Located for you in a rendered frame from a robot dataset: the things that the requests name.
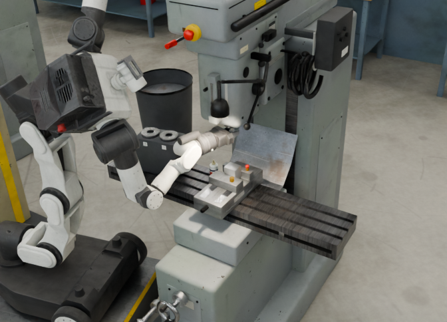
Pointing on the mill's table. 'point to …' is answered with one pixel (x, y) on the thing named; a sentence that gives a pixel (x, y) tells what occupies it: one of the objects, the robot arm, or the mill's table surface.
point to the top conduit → (262, 11)
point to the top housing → (217, 8)
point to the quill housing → (232, 68)
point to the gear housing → (229, 50)
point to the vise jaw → (221, 179)
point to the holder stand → (156, 148)
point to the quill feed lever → (255, 100)
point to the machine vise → (222, 198)
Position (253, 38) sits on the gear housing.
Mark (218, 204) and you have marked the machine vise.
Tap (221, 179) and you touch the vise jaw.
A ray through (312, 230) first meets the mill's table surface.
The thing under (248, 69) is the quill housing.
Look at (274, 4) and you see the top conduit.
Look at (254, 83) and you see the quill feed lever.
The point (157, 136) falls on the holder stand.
